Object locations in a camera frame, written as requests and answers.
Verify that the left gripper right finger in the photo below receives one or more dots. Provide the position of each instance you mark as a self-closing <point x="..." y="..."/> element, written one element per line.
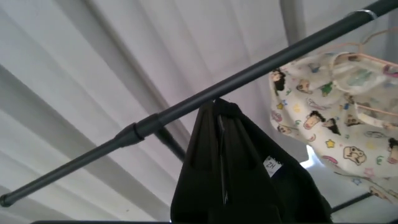
<point x="245" y="193"/>

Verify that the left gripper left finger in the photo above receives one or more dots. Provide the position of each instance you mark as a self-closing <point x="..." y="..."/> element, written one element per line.
<point x="196" y="193"/>

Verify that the black garment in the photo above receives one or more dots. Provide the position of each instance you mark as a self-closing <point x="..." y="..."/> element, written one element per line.
<point x="295" y="193"/>

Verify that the cream printed garment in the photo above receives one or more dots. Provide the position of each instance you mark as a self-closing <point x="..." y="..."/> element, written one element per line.
<point x="329" y="124"/>

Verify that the black clothes rack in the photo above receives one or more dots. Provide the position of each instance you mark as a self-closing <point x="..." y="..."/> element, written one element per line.
<point x="248" y="73"/>

